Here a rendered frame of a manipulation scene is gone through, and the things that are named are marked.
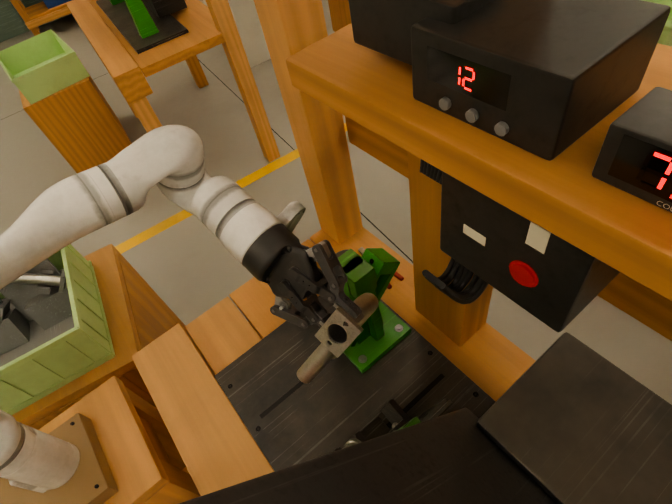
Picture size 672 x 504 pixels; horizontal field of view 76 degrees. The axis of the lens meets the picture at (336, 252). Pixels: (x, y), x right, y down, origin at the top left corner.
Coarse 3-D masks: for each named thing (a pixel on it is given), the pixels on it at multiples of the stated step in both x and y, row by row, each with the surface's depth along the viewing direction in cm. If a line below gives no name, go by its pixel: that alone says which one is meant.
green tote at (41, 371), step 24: (72, 264) 128; (72, 288) 117; (96, 288) 136; (72, 312) 111; (96, 312) 125; (72, 336) 108; (96, 336) 116; (24, 360) 105; (48, 360) 110; (72, 360) 114; (96, 360) 118; (0, 384) 107; (24, 384) 111; (48, 384) 115; (0, 408) 111
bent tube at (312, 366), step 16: (368, 304) 56; (336, 320) 51; (352, 320) 50; (320, 336) 52; (336, 336) 53; (352, 336) 50; (320, 352) 70; (336, 352) 52; (304, 368) 72; (320, 368) 71
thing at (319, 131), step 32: (256, 0) 77; (288, 0) 73; (320, 0) 76; (288, 32) 76; (320, 32) 80; (288, 96) 90; (320, 128) 93; (320, 160) 98; (416, 160) 66; (320, 192) 108; (352, 192) 111; (416, 192) 72; (320, 224) 124; (352, 224) 119; (416, 224) 78; (416, 256) 86; (448, 256) 76; (416, 288) 95; (448, 320) 92; (480, 320) 94
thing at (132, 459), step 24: (120, 384) 110; (72, 408) 106; (96, 408) 105; (120, 408) 104; (48, 432) 103; (96, 432) 101; (120, 432) 100; (144, 432) 101; (120, 456) 97; (144, 456) 96; (120, 480) 93; (144, 480) 92; (168, 480) 95
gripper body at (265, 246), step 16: (256, 240) 52; (272, 240) 52; (288, 240) 53; (256, 256) 52; (272, 256) 52; (288, 256) 53; (304, 256) 52; (256, 272) 53; (272, 272) 55; (304, 272) 53; (272, 288) 56; (304, 288) 53
